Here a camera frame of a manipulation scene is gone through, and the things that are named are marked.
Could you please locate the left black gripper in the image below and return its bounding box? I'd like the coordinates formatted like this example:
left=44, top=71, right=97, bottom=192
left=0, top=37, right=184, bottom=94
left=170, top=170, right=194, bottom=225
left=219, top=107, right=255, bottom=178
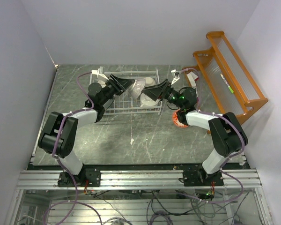
left=99, top=74, right=135, bottom=106

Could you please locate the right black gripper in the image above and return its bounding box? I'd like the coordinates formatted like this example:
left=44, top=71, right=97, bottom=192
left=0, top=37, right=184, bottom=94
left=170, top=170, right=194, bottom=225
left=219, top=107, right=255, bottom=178
left=142, top=79, right=185, bottom=109

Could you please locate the purple striped bowl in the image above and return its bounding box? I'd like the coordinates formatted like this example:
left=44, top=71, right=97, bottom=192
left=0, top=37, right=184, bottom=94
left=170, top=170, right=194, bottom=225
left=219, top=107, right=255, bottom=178
left=128, top=78, right=146, bottom=100

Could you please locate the white wire dish rack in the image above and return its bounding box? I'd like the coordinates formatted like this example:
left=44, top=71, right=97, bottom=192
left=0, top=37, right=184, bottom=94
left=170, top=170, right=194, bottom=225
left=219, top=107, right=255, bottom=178
left=103, top=69, right=162, bottom=115

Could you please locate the red orange patterned bowl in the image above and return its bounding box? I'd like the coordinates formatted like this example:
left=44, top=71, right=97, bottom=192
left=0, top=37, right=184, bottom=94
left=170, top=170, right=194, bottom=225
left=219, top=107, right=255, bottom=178
left=172, top=110, right=190, bottom=129

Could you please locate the beige patterned bowl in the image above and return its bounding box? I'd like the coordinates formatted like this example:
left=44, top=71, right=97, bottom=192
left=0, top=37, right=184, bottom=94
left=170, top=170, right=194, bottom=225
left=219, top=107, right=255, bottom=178
left=97, top=80, right=106, bottom=88

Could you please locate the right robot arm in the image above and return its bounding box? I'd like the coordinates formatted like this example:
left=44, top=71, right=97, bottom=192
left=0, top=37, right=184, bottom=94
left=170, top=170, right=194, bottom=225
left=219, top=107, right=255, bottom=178
left=142, top=80, right=248, bottom=186

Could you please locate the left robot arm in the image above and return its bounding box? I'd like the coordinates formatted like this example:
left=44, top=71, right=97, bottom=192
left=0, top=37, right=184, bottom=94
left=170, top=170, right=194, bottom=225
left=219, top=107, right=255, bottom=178
left=37, top=75, right=136, bottom=187

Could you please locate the orange wooden shelf rack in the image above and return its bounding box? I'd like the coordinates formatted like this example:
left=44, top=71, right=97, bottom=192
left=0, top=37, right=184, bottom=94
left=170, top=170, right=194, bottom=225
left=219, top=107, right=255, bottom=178
left=182, top=31, right=268, bottom=124

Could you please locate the green patterned bowl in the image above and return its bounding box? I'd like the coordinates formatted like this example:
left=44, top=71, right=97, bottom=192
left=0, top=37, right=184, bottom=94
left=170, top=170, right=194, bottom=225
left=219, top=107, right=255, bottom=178
left=145, top=77, right=155, bottom=87

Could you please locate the white red small box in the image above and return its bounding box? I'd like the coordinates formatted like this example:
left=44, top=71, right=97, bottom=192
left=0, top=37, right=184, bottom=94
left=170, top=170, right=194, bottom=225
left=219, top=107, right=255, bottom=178
left=186, top=72, right=199, bottom=88

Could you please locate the marker pen on shelf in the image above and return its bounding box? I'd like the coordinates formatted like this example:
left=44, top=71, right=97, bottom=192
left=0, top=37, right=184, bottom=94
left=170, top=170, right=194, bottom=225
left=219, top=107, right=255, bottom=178
left=220, top=74, right=234, bottom=94

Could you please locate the white handled bowl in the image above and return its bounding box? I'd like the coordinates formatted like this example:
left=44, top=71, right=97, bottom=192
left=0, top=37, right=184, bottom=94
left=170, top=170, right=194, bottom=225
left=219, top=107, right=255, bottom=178
left=140, top=93, right=159, bottom=108

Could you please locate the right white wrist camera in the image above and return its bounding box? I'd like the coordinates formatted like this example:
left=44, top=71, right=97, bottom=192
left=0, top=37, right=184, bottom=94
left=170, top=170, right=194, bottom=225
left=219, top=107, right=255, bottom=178
left=171, top=69, right=180, bottom=85

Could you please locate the aluminium mounting rail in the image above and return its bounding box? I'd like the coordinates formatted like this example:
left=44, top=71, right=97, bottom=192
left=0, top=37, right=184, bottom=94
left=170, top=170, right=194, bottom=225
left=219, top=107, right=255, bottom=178
left=16, top=169, right=262, bottom=191

